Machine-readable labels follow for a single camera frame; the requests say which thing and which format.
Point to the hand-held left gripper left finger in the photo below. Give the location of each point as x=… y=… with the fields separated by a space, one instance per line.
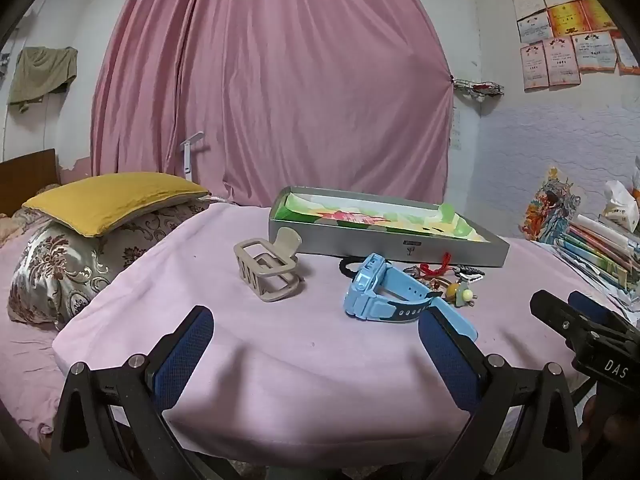
x=182 y=355

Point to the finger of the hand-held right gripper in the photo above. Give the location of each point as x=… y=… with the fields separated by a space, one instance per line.
x=557 y=312
x=590 y=307

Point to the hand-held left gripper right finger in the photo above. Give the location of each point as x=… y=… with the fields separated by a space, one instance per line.
x=450 y=355

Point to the light blue wrist watch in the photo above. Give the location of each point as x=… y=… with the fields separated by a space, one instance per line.
x=372 y=287

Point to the beige hair claw clip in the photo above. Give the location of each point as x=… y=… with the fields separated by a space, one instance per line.
x=265 y=265

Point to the grey metal box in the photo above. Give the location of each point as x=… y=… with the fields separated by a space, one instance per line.
x=350 y=247

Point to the person's right hand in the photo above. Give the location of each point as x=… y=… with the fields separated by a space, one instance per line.
x=597 y=415

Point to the loose white papers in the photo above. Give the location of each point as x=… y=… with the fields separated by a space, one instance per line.
x=631 y=300

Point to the stack of books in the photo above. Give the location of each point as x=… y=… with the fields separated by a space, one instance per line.
x=600 y=255

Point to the white tissue pack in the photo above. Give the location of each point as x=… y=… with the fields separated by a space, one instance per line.
x=620 y=205

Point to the floral patterned pillow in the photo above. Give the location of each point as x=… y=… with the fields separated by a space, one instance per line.
x=55 y=270

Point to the yellow pillow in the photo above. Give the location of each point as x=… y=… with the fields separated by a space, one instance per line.
x=115 y=200

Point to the white folding desk lamp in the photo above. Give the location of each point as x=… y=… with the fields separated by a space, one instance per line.
x=189 y=157

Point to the brown wooden headboard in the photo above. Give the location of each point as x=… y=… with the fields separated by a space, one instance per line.
x=27 y=177

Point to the pink curtain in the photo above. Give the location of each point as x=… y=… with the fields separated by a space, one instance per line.
x=275 y=85

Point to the olive green hanging cloth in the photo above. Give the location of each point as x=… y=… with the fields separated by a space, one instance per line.
x=42 y=72

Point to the group of wall certificates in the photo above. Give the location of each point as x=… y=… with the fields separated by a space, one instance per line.
x=565 y=35

